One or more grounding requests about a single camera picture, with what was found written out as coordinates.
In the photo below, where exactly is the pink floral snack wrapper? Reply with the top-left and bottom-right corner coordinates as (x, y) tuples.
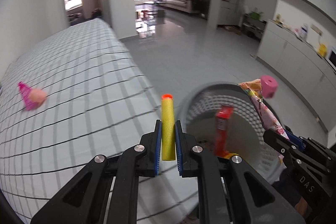
(238, 78), (288, 139)

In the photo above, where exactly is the red cardboard toothpaste box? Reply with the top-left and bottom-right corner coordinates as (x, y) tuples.
(214, 105), (237, 159)

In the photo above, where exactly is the yellow foam dart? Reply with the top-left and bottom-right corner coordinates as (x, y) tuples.
(161, 94), (175, 161)

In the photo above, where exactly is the grey perforated trash bin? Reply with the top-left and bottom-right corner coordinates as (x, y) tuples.
(177, 82), (284, 184)

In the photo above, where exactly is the right human hand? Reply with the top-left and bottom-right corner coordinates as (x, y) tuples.
(294, 197), (311, 218)

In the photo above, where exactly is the pink plastic stool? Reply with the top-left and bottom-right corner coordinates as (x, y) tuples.
(260, 75), (278, 98)

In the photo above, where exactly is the grey long counter cabinet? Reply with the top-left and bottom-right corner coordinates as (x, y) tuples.
(256, 20), (335, 132)

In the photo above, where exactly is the white microwave oven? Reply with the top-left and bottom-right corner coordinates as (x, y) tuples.
(325, 47), (336, 71)

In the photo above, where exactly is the yellow box on counter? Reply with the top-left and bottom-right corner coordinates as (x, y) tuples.
(317, 43), (327, 58)

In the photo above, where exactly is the checkered white bed sheet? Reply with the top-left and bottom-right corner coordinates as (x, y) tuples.
(0, 17), (200, 224)

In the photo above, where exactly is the pink cone wrapper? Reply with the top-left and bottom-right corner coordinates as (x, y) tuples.
(18, 82), (47, 110)

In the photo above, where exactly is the white bottle on counter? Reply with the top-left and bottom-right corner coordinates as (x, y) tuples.
(299, 23), (308, 41)

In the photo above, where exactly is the green potted plant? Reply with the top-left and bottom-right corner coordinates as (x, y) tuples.
(248, 10), (264, 21)

